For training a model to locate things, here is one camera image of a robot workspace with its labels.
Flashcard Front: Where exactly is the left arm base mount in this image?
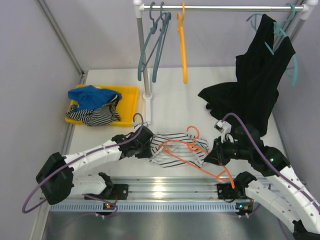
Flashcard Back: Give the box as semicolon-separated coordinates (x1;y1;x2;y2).
87;172;129;200

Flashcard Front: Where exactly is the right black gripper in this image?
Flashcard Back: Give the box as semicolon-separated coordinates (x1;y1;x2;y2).
204;134;251;165

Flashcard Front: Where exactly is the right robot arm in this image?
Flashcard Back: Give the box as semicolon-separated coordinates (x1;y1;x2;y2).
206;121;320;240

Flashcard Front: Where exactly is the orange hanger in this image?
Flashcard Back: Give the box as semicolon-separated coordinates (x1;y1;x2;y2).
158;125;236;190

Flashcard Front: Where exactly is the clothes rack metal frame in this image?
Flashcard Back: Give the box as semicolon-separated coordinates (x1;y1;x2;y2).
133;0;319;82

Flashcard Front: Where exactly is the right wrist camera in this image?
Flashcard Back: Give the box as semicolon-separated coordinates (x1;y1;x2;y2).
214;120;234;143

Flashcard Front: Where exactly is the blue-grey hanger right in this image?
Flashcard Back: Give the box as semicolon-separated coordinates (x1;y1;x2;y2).
152;1;172;83

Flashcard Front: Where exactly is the blue-grey hanger left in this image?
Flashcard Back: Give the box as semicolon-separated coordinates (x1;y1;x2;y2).
137;1;166;81

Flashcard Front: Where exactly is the yellow hanger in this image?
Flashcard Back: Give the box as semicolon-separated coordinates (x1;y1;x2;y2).
177;2;188;84

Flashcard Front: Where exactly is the black tank top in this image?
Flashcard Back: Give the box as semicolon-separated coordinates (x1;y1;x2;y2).
198;14;296;137

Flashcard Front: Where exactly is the blue garment in bin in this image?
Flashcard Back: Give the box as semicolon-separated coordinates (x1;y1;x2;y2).
68;85;122;112

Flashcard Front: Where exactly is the striped garment in bin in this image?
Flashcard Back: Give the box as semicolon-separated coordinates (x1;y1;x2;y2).
66;95;121;127

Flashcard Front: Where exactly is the perforated cable tray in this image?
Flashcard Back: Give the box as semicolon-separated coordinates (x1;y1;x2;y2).
50;201;252;213

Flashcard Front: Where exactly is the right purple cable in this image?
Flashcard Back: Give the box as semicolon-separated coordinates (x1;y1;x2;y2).
219;112;320;211

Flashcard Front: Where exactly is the striped tank top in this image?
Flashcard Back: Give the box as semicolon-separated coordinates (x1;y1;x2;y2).
149;133;209;168

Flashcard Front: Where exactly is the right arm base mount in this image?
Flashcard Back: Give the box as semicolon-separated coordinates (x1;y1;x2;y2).
216;171;257;203

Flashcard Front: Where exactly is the aluminium table edge rail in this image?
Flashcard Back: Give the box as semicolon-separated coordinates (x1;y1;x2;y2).
39;175;311;201

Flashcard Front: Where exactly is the blue-grey hanger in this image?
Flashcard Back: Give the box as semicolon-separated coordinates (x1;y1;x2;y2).
152;1;172;83
137;1;166;81

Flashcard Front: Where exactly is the teal hanger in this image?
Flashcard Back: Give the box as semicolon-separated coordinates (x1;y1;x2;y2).
246;2;299;87

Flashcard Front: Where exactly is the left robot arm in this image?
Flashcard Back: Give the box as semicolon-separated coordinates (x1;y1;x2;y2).
36;125;209;205

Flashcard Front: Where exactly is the yellow plastic bin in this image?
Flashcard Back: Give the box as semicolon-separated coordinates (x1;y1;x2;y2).
65;85;139;127

